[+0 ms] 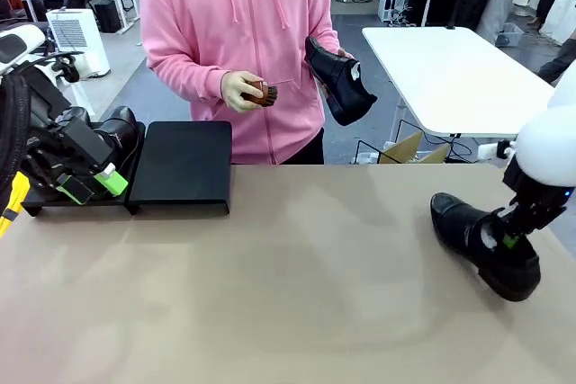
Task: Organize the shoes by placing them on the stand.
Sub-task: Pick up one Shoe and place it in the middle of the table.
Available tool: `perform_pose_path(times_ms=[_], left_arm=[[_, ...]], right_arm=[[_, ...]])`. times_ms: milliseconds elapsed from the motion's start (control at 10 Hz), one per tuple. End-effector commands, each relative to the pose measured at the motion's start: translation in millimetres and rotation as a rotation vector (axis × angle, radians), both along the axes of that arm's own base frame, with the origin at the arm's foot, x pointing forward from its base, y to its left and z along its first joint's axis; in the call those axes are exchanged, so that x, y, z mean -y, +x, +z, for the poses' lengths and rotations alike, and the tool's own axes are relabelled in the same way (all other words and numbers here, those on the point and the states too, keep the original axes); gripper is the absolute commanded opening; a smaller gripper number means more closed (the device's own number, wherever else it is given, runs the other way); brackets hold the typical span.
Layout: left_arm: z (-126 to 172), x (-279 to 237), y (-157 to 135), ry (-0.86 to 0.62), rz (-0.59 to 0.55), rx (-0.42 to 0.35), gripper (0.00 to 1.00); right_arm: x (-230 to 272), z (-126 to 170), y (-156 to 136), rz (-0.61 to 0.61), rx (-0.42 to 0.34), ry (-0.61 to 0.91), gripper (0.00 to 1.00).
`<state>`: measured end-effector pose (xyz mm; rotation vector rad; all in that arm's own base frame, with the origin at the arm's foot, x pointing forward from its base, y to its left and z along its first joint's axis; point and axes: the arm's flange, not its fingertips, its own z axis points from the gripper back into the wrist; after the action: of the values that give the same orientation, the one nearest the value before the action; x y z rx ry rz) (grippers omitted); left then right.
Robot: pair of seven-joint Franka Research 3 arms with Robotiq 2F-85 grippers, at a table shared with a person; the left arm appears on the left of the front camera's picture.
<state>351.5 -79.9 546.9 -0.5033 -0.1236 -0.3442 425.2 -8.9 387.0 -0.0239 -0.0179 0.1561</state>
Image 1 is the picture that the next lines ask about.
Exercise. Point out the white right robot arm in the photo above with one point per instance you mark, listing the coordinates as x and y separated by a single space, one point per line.
549 145

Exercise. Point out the person's left forearm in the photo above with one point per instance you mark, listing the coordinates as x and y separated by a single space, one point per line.
328 38

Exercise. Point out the narrow black shoe stand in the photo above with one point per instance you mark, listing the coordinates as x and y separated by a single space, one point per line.
112 206

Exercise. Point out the person's right forearm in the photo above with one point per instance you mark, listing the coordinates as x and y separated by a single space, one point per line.
189 74

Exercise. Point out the white computer case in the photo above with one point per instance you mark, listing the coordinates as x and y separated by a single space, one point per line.
389 4

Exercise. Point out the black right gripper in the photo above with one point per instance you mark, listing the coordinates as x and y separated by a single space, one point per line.
535 199

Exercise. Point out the brown wooden shoe brush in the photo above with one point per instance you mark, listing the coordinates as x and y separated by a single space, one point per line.
265 95

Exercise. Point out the white hanging plastic sheet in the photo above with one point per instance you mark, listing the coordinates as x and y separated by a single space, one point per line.
83 98

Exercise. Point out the person's right hand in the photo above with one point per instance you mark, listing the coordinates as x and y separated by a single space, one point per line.
234 89

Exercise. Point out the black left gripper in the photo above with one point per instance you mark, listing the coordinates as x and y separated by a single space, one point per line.
76 145

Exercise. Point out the black computer tower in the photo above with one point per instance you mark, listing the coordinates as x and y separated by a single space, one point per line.
108 17

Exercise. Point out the person in dark trousers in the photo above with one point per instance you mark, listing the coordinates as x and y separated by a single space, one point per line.
560 62

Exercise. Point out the white paper shoe stuffing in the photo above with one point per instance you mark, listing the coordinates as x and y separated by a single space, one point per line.
488 238
354 73

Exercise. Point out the person in pink hoodie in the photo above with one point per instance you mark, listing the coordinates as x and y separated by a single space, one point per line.
252 6

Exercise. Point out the large white table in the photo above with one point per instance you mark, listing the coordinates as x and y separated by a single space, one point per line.
450 74

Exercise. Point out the grey blue bin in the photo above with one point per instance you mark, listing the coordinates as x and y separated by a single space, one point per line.
510 35

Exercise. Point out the person's left hand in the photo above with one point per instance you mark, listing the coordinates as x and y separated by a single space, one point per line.
344 53

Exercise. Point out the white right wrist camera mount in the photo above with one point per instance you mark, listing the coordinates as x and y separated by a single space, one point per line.
490 150

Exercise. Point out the white air purifier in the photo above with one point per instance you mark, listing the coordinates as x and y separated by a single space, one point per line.
85 38

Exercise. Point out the wide black shoe stand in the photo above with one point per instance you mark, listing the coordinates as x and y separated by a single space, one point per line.
184 163

